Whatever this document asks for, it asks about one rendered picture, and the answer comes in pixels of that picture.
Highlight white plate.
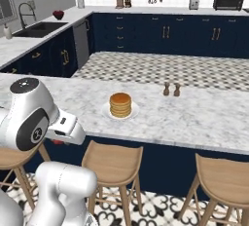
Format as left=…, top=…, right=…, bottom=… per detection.
left=100, top=100, right=141, bottom=122

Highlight light wooden bar stool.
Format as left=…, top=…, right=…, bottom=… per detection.
left=0, top=141, right=52, bottom=212
left=177, top=152, right=249, bottom=226
left=81, top=139, right=145, bottom=226

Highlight grey framed window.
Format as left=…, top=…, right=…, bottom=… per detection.
left=0, top=0, right=18, bottom=27

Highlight stack of golden pancakes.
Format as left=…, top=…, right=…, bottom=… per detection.
left=109, top=92, right=133, bottom=119

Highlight brown wooden shaker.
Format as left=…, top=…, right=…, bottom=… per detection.
left=173, top=82, right=182, bottom=98
left=162, top=81, right=171, bottom=97

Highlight navy dining counter base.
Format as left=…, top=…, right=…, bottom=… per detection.
left=0, top=134, right=249, bottom=203

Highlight dark kitchen sink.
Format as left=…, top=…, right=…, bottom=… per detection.
left=12, top=21, right=69, bottom=39

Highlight black toaster oven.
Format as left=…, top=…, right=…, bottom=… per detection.
left=212, top=0, right=246, bottom=12

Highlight dark red bowl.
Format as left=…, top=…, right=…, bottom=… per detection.
left=52, top=9, right=65, bottom=21

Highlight white soap dispenser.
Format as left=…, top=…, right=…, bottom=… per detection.
left=3, top=22, right=14, bottom=41

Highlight dark curved tap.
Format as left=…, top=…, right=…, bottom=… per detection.
left=18, top=2, right=38, bottom=30

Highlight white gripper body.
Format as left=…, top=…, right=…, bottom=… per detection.
left=46, top=119, right=88, bottom=146

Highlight navy cupboards beside sink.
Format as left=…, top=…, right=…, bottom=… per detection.
left=0, top=26, right=79, bottom=79

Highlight silver toaster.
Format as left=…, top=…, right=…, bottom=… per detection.
left=188, top=0, right=201, bottom=11

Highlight grey dishwasher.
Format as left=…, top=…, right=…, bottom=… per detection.
left=72, top=19, right=90, bottom=71

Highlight long navy base cupboard run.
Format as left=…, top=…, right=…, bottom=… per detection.
left=86, top=12, right=249, bottom=59

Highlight grey wall outlet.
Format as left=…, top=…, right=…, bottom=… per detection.
left=26, top=0, right=37, bottom=11

